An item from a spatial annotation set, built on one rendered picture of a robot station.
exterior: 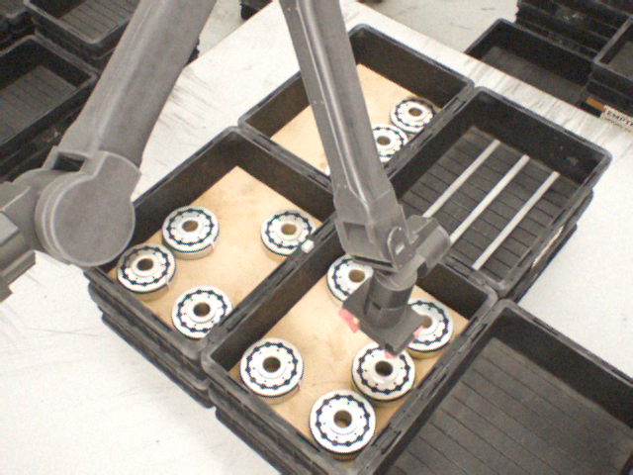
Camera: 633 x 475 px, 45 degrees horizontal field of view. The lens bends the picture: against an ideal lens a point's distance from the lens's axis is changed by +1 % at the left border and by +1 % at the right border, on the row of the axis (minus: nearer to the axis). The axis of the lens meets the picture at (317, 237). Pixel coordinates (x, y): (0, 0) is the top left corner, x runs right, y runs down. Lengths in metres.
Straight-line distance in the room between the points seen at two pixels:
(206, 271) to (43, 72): 1.29
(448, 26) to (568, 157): 1.75
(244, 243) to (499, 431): 0.55
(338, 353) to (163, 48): 0.71
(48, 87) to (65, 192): 1.82
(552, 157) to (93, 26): 1.47
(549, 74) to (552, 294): 1.24
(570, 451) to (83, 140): 0.89
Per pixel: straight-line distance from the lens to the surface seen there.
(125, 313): 1.35
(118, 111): 0.69
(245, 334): 1.23
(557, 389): 1.32
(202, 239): 1.38
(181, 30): 0.73
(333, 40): 0.86
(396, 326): 1.06
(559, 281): 1.59
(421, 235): 1.00
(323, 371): 1.26
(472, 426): 1.25
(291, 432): 1.11
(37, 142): 2.26
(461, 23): 3.25
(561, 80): 2.67
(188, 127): 1.79
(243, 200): 1.46
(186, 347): 1.18
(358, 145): 0.89
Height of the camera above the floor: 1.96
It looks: 54 degrees down
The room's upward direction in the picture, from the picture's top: 1 degrees clockwise
